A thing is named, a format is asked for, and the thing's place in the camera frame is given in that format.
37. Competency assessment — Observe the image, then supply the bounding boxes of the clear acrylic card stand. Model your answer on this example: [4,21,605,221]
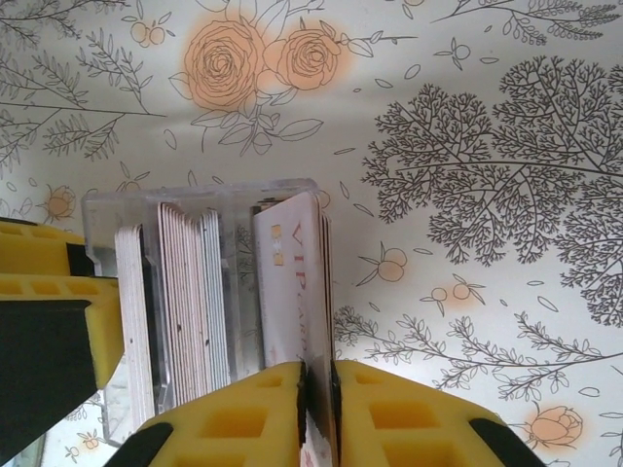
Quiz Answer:
[80,177,337,448]

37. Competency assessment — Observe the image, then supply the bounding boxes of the pale grey card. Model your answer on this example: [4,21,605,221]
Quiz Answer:
[198,208,234,390]

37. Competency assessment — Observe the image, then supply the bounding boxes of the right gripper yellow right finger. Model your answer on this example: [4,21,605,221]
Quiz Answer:
[330,358,539,467]

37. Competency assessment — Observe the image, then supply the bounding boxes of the floral table cover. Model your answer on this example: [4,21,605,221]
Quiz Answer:
[0,0,623,467]

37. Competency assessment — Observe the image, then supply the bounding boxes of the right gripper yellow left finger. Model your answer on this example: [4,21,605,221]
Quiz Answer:
[114,360,312,467]

